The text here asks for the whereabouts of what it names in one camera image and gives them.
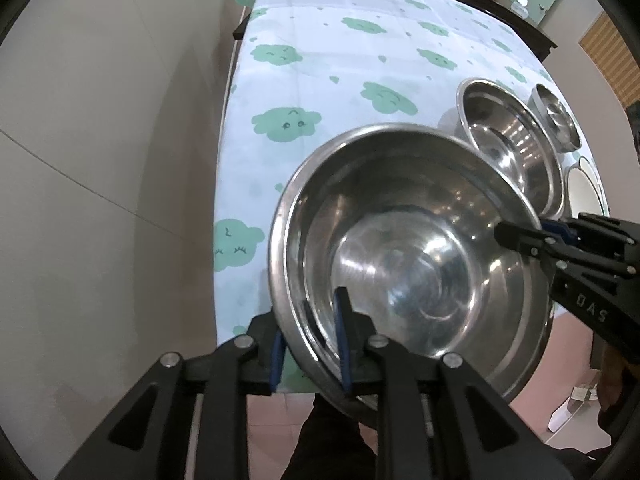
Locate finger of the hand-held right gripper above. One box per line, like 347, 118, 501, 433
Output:
542, 212, 640, 251
494, 220, 640, 281

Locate large stainless steel bowl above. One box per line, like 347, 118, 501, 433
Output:
267, 122, 556, 413

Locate person's dark pants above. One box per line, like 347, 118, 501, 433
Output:
295, 395, 381, 480

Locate bamboo window blind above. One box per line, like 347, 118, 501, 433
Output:
579, 12, 640, 108

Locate white enamel bowl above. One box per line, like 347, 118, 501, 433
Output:
564, 156, 610, 218

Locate dark box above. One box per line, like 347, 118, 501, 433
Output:
590, 332, 608, 372

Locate small stainless steel bowl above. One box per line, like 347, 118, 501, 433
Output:
530, 83, 583, 153

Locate person's right forearm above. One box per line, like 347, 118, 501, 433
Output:
597, 340, 638, 441

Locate green cloud printed tablecloth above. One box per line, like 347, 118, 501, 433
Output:
212, 0, 611, 393

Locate medium stainless steel bowl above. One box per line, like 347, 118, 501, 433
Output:
455, 77, 566, 216

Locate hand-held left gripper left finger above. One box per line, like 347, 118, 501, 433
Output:
52, 310, 288, 480

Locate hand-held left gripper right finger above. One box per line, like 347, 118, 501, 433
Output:
334, 286, 581, 480

